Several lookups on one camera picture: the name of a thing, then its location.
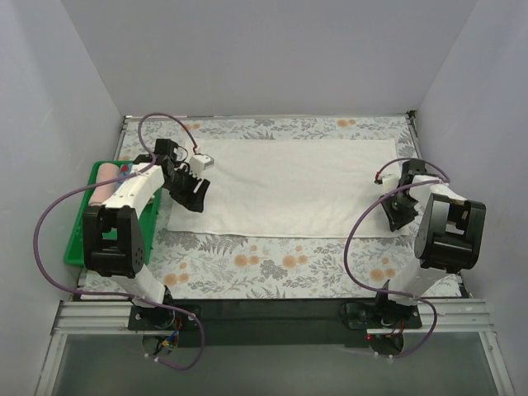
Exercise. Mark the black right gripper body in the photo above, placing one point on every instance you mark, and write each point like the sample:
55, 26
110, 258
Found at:
398, 205

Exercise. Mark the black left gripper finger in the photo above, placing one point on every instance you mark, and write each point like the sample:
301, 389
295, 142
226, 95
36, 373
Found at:
199, 195
185, 198

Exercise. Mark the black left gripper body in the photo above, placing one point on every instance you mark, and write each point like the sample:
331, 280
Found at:
188, 186

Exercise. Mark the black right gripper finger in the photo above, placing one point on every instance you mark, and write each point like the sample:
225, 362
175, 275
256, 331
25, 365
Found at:
411, 214
397, 217

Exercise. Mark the white towel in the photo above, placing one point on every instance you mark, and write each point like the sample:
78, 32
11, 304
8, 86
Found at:
299, 188

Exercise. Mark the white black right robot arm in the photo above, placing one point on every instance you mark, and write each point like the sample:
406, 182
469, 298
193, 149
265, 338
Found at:
448, 239

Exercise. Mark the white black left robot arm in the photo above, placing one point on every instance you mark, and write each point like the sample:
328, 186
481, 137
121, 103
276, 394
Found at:
113, 243

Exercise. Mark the green plastic tray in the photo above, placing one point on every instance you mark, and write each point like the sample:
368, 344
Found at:
74, 251

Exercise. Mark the blue rolled towel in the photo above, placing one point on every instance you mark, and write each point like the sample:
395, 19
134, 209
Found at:
124, 172

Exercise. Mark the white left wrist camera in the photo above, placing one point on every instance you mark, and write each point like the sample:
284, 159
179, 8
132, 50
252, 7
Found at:
201, 162

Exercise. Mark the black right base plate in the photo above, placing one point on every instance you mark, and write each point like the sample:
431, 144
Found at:
368, 314

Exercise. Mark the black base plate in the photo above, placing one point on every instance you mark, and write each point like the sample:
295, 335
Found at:
368, 314
185, 317

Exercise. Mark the aluminium frame rail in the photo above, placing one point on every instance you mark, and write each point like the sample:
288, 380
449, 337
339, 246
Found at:
112, 316

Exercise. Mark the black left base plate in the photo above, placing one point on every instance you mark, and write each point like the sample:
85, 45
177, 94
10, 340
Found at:
185, 317

